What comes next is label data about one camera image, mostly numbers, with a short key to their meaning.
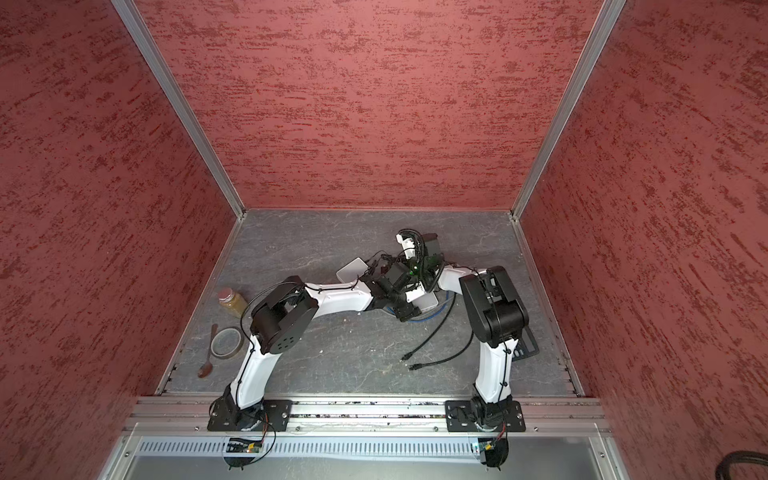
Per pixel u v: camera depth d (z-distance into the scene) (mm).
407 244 897
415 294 846
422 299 859
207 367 818
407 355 848
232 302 851
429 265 792
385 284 759
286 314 578
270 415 741
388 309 918
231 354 833
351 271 974
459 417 735
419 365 828
